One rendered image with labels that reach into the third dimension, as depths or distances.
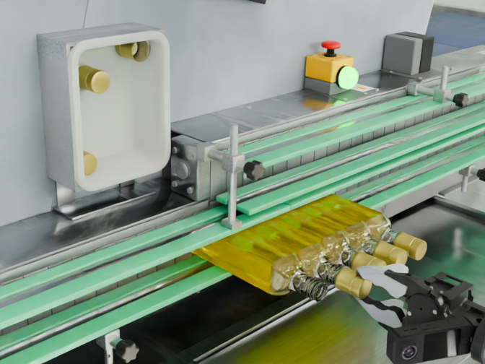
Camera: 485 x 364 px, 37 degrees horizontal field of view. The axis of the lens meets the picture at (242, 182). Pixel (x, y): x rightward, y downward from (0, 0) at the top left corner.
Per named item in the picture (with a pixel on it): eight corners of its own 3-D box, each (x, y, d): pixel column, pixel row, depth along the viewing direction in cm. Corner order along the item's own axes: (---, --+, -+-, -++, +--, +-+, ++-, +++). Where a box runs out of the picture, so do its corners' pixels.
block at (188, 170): (167, 191, 123) (194, 204, 118) (166, 138, 119) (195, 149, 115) (183, 185, 125) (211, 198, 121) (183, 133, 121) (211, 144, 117)
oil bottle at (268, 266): (188, 252, 121) (283, 303, 107) (188, 222, 119) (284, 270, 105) (213, 241, 125) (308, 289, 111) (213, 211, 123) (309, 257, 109)
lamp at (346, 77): (334, 89, 146) (346, 92, 144) (336, 66, 144) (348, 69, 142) (348, 85, 149) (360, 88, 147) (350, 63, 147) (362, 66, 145)
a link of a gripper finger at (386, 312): (373, 300, 113) (426, 315, 107) (350, 313, 109) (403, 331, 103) (372, 281, 112) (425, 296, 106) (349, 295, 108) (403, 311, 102)
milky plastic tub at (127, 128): (47, 179, 112) (79, 196, 107) (36, 33, 104) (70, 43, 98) (138, 154, 124) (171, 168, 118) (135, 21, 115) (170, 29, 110)
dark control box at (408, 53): (379, 68, 168) (411, 76, 163) (383, 34, 165) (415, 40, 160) (400, 63, 174) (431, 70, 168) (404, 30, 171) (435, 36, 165)
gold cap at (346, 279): (333, 292, 109) (356, 303, 106) (335, 271, 107) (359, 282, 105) (348, 284, 111) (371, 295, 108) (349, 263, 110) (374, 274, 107)
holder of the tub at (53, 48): (50, 209, 115) (77, 225, 110) (36, 34, 104) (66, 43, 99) (137, 182, 126) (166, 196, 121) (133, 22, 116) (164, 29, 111)
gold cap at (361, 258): (349, 275, 114) (372, 286, 111) (351, 255, 112) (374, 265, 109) (363, 267, 116) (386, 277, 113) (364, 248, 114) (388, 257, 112)
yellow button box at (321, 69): (302, 88, 150) (330, 96, 146) (304, 52, 148) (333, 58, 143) (323, 83, 155) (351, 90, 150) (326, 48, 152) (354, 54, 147)
